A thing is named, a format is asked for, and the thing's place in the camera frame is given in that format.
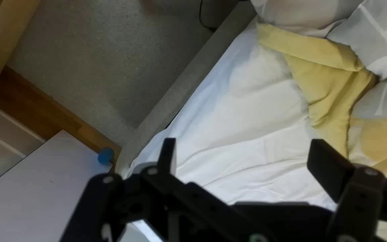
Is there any grey rug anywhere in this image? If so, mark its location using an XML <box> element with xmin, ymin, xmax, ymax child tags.
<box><xmin>7</xmin><ymin>0</ymin><xmax>248</xmax><ymax>145</ymax></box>

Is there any blue door stopper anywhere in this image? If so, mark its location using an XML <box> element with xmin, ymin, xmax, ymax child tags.
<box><xmin>97</xmin><ymin>147</ymin><xmax>115</xmax><ymax>166</ymax></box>

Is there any thin black floor cable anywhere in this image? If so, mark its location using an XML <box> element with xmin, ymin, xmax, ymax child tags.
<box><xmin>196</xmin><ymin>0</ymin><xmax>217</xmax><ymax>32</ymax></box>

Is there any yellow grey floral comforter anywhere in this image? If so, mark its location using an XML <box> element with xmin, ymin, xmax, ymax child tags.
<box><xmin>250</xmin><ymin>0</ymin><xmax>387</xmax><ymax>242</ymax></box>

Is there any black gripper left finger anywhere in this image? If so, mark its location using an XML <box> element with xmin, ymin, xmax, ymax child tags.
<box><xmin>60</xmin><ymin>137</ymin><xmax>248</xmax><ymax>242</ymax></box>

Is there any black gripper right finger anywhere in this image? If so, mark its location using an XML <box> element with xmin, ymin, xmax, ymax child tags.
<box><xmin>306</xmin><ymin>139</ymin><xmax>387</xmax><ymax>242</ymax></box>

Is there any light wood dresser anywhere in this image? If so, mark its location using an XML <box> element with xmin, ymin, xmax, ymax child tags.
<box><xmin>0</xmin><ymin>0</ymin><xmax>40</xmax><ymax>96</ymax></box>

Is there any white bed sheet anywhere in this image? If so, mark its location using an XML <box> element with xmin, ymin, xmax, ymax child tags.
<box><xmin>125</xmin><ymin>22</ymin><xmax>352</xmax><ymax>213</ymax></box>

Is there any grey upholstered bed frame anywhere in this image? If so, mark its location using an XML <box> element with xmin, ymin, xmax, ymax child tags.
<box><xmin>113</xmin><ymin>0</ymin><xmax>258</xmax><ymax>178</ymax></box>

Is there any tall white door panel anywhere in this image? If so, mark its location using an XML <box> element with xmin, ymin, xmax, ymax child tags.
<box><xmin>0</xmin><ymin>129</ymin><xmax>114</xmax><ymax>242</ymax></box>

